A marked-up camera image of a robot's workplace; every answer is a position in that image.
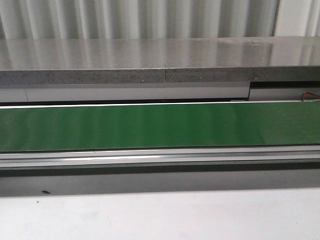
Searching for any green conveyor belt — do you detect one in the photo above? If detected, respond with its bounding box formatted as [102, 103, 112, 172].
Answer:
[0, 101, 320, 152]

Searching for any grey speckled stone counter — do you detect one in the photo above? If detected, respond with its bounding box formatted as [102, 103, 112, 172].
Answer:
[0, 36, 320, 86]

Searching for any aluminium conveyor frame rail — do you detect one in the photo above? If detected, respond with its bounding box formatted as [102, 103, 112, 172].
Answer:
[0, 145, 320, 170]

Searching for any red and black wire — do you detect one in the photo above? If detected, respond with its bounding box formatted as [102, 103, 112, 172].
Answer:
[300, 92, 320, 103]

